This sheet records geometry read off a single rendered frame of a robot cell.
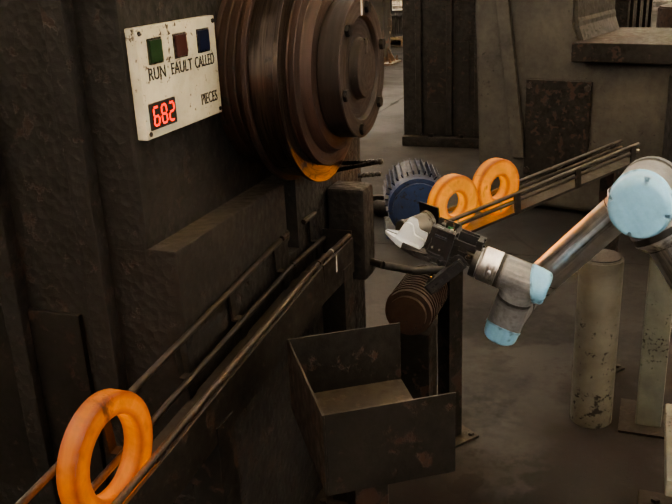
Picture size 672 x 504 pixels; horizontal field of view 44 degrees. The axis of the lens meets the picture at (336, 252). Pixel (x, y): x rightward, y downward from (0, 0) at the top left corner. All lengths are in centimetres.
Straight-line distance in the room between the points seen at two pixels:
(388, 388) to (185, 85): 65
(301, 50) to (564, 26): 285
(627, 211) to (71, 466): 104
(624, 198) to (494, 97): 295
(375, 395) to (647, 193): 61
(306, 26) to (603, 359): 134
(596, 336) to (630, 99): 203
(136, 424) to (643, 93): 337
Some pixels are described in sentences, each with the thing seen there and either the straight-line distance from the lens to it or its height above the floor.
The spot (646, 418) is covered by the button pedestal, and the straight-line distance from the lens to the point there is 260.
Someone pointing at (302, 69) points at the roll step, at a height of 114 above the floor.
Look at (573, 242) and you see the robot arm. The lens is 182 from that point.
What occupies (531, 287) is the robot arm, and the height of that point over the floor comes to 68.
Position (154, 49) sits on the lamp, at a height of 120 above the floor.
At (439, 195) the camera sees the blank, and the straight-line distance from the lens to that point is 214.
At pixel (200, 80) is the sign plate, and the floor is 113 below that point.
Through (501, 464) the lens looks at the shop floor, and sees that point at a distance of 238.
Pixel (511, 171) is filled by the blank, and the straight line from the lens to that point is 230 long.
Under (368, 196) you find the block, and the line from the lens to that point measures 203.
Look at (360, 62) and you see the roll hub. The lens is 168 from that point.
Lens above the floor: 134
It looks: 20 degrees down
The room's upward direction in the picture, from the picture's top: 3 degrees counter-clockwise
